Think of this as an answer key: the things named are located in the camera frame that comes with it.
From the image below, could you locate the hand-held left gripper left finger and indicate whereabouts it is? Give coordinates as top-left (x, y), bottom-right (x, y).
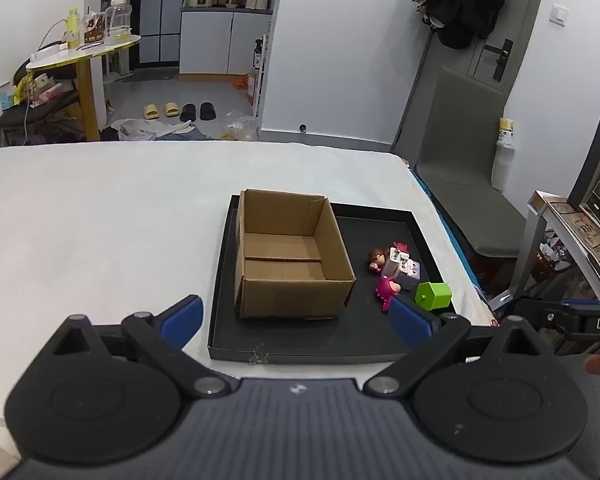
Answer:
top-left (35, 294), bottom-right (237, 401)

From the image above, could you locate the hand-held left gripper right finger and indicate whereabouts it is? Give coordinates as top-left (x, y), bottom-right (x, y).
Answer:
top-left (362, 292), bottom-right (561, 397)

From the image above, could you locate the green cube toy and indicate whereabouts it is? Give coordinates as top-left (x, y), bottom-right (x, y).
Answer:
top-left (414, 281), bottom-right (453, 311)

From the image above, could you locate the pink figure toy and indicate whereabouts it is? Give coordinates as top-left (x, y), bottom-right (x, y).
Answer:
top-left (373, 275), bottom-right (402, 313)

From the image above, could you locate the purple rabbit block toy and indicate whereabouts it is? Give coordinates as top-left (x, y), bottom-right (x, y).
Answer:
top-left (397, 259), bottom-right (422, 292)

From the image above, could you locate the black tray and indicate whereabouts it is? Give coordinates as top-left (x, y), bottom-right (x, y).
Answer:
top-left (207, 194), bottom-right (453, 365)

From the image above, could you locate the white plug toy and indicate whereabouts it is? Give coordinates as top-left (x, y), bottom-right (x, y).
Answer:
top-left (382, 242), bottom-right (412, 278)

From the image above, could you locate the brown cardboard box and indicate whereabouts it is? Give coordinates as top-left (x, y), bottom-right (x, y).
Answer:
top-left (234, 189), bottom-right (357, 320)

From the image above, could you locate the grey side table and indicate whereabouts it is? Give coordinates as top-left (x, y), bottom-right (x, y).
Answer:
top-left (510, 190), bottom-right (600, 311)

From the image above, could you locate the black upright panel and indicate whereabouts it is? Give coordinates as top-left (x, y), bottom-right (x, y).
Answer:
top-left (567, 49), bottom-right (600, 211)

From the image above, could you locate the yellow-lidded white bottle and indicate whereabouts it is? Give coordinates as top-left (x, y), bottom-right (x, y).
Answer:
top-left (497, 117), bottom-right (516, 148)

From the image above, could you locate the white plastic bag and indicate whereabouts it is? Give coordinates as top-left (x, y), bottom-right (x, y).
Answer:
top-left (114, 118), bottom-right (157, 142)

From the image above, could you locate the clear plastic bag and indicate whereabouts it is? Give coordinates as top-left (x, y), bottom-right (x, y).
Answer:
top-left (221, 109), bottom-right (260, 141)

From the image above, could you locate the grey chair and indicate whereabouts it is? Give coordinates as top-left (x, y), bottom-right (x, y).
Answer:
top-left (415, 65), bottom-right (528, 256)

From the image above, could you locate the black stool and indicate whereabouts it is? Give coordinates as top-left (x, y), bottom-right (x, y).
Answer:
top-left (0, 91), bottom-right (81, 141)

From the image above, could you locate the white shelf rack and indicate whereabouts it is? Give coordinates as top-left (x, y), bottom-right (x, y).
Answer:
top-left (247, 34), bottom-right (272, 118)

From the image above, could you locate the black door lock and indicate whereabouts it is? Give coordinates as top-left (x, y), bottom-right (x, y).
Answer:
top-left (482, 37), bottom-right (515, 81)

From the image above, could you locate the white kitchen cabinet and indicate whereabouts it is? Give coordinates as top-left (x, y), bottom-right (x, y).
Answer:
top-left (179, 10), bottom-right (273, 77)

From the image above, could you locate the round yellow-edged table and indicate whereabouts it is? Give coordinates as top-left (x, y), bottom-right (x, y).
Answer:
top-left (25, 34), bottom-right (143, 141)

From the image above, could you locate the white power strip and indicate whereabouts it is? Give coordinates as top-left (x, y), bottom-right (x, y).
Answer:
top-left (30, 42), bottom-right (66, 61)

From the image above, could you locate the grey door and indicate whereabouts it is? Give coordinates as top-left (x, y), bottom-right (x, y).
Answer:
top-left (390, 0), bottom-right (551, 153)

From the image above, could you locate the red-labelled snack packet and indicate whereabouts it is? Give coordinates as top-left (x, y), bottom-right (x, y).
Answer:
top-left (82, 12), bottom-right (106, 43)

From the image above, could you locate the clear water jug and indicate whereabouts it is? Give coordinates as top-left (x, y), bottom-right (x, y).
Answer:
top-left (104, 0), bottom-right (132, 43)

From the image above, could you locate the black-framed glass door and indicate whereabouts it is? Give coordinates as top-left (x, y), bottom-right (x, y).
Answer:
top-left (139, 0), bottom-right (187, 66)

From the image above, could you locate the yellow-green bottle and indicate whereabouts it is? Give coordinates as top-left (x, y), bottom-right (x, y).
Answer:
top-left (65, 8), bottom-right (81, 48)

